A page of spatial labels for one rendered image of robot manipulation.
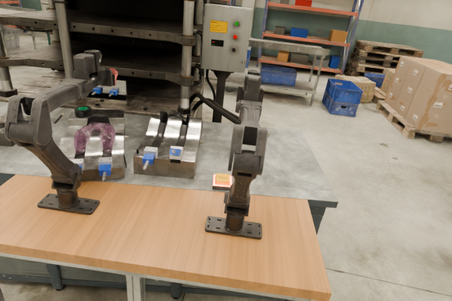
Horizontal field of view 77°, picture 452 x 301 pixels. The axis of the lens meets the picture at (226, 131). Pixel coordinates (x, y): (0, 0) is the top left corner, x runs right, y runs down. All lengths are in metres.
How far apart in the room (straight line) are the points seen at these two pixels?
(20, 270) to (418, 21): 8.17
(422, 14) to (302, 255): 7.63
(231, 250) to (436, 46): 7.97
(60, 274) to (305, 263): 1.32
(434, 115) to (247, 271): 4.01
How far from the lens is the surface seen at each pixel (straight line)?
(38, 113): 0.91
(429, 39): 8.48
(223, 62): 1.95
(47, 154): 0.99
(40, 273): 1.95
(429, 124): 4.71
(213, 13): 1.91
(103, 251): 1.02
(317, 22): 7.78
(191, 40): 1.79
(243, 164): 0.74
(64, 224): 1.14
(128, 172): 1.33
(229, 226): 1.03
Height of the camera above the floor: 1.54
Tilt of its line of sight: 26 degrees down
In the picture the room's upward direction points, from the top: 7 degrees clockwise
